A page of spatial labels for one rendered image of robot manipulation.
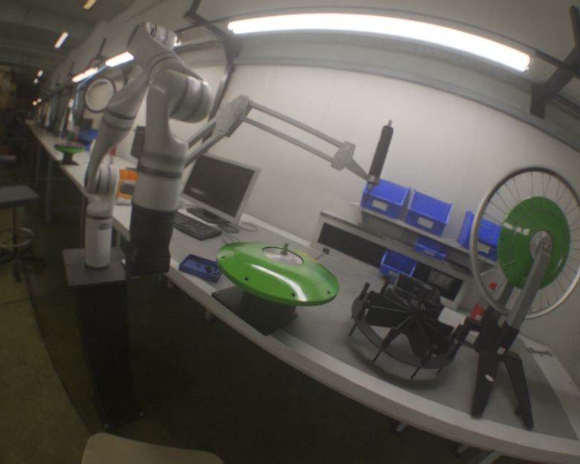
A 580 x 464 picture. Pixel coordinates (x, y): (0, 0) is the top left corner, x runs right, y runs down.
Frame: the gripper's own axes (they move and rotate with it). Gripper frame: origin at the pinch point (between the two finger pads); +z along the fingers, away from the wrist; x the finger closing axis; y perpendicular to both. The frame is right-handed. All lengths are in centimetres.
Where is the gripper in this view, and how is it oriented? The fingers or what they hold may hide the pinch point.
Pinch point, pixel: (140, 291)
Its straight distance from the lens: 52.1
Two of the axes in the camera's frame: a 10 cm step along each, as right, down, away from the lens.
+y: 7.5, 3.7, -5.5
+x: 6.0, -0.2, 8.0
